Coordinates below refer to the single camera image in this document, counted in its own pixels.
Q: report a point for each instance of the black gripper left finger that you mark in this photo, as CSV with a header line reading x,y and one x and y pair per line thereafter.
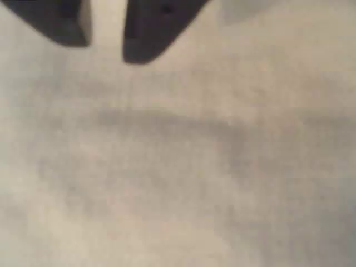
x,y
53,19

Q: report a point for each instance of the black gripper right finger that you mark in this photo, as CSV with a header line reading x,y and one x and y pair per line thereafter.
x,y
150,30

